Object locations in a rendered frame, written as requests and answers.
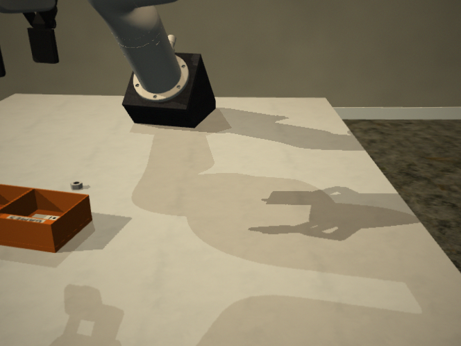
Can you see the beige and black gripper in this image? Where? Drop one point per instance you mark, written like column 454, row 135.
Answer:
column 41, row 36

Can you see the orange open bin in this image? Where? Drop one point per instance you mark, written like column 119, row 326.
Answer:
column 29, row 232

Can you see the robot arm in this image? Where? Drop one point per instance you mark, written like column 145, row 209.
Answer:
column 141, row 36

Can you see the beige domino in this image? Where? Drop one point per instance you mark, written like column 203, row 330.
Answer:
column 49, row 217

